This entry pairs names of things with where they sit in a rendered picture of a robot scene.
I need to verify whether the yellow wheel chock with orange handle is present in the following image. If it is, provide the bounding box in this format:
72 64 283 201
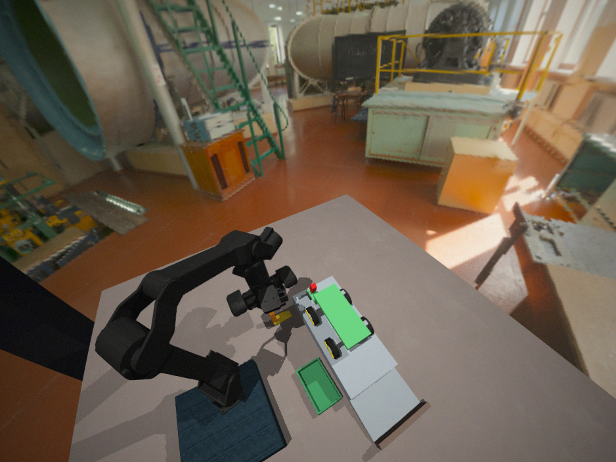
269 311 292 326

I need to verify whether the green wheeled trolley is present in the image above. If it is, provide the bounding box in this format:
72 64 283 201
306 283 374 359

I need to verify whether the green tray floor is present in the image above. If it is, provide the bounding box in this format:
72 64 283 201
299 361 339 411

